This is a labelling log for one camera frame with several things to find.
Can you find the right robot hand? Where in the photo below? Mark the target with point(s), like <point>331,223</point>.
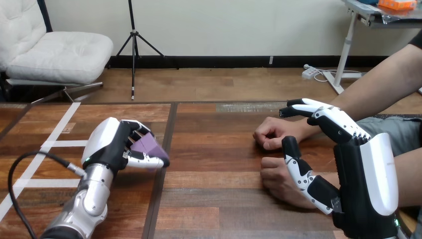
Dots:
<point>359,184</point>

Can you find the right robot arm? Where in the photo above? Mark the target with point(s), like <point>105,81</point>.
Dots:
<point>402,235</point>

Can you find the purple block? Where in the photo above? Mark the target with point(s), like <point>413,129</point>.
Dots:
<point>150,146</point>

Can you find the person's hand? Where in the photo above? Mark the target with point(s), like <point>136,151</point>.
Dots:
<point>277,132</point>
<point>278,183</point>

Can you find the person's forearm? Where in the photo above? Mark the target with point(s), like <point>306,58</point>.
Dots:
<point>379,85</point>
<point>408,181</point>

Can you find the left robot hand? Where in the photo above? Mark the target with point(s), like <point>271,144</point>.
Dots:
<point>104,142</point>

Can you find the black tripod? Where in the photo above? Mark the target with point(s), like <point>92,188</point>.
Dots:
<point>134,43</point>

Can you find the white desk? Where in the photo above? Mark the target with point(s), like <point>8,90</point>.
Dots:
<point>344,56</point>

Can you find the white cushioned chair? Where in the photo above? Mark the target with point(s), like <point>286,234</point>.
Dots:
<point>49,49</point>

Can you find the white power strip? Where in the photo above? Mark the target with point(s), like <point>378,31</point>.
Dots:
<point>309,72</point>

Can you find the person's body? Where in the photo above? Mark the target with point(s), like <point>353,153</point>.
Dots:
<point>395,132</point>

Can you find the orange thing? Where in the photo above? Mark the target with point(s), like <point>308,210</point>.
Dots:
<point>397,4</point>

